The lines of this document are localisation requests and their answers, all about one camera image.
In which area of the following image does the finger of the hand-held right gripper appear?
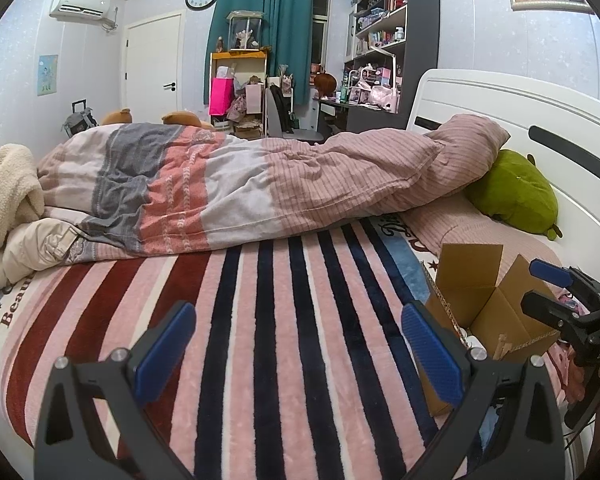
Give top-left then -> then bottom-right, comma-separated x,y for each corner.
529,259 -> 600,313
521,290 -> 578,335

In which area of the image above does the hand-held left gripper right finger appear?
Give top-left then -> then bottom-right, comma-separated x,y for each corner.
401,302 -> 566,480

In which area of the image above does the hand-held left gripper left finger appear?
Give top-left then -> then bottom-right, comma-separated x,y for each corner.
34,301 -> 197,480

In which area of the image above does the brown cardboard box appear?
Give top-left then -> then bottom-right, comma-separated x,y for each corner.
422,242 -> 561,417

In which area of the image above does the pink printed bed sheet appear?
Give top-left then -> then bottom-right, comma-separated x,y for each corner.
545,290 -> 592,412

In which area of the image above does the green plush toy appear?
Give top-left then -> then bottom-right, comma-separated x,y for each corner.
467,149 -> 564,240

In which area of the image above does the pink striped pillow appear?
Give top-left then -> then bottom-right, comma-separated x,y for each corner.
400,192 -> 566,281

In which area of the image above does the striped pink fleece blanket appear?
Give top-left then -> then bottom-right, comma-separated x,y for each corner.
0,217 -> 481,480

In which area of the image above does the beige padded jacket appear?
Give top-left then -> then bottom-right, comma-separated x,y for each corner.
0,217 -> 89,294

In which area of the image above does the white bed headboard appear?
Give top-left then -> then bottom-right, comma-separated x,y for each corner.
405,69 -> 600,281

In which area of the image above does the pink grey patchwork duvet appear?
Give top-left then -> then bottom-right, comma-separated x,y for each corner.
37,114 -> 511,261

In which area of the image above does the cream fleece blanket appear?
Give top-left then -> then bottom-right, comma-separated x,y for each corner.
0,144 -> 47,257

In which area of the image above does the brown plush toy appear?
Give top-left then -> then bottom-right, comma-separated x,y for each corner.
101,107 -> 133,126
161,111 -> 215,131

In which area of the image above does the grey suitcase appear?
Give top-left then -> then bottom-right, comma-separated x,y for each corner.
62,100 -> 100,137

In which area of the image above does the dark desk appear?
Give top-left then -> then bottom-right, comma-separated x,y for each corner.
317,97 -> 402,134

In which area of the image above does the bright pink bag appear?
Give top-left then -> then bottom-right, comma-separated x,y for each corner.
209,77 -> 235,116

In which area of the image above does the grey chair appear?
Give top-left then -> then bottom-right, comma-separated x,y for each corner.
265,85 -> 327,142

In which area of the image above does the dark bookshelf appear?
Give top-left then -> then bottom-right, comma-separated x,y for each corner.
342,0 -> 441,133

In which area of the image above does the pale pink paper bag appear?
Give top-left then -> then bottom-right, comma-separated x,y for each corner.
245,84 -> 266,116

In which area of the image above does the white door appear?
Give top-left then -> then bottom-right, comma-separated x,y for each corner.
124,14 -> 183,124

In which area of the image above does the brown wig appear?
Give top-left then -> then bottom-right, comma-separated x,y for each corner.
314,73 -> 339,100

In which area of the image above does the yellow storage rack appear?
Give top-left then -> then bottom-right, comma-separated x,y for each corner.
210,51 -> 269,137

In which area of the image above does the glass display case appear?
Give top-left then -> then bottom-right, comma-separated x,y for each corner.
225,10 -> 264,52

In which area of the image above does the window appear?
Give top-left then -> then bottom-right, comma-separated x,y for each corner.
312,0 -> 332,63

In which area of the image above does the teal curtain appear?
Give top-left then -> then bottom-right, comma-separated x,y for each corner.
202,0 -> 316,107

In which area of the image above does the white air conditioner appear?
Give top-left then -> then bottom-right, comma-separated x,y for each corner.
49,0 -> 118,28

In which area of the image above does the small wall poster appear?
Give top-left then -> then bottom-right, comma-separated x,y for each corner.
37,54 -> 59,96

